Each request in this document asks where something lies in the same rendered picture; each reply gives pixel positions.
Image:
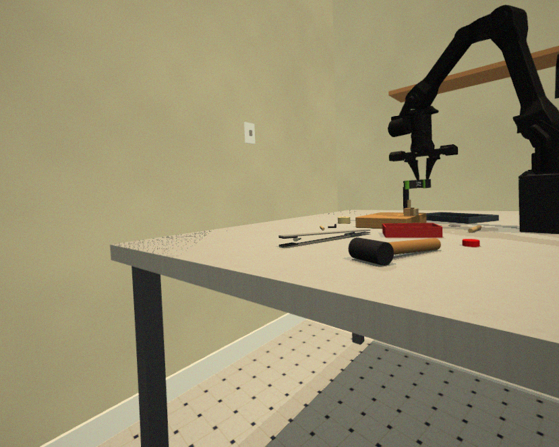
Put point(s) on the red short cylinder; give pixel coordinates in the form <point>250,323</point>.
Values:
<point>471,242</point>

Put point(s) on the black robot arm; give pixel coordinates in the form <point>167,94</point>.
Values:
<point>507,27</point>

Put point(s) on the red shallow tray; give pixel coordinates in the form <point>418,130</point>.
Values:
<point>411,230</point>

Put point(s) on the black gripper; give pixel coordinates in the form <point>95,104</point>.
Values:
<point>421,140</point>

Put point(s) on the light wooden board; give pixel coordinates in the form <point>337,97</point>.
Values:
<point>374,221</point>

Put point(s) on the black-headed mallet with wooden handle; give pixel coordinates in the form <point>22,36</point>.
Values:
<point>379,252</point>

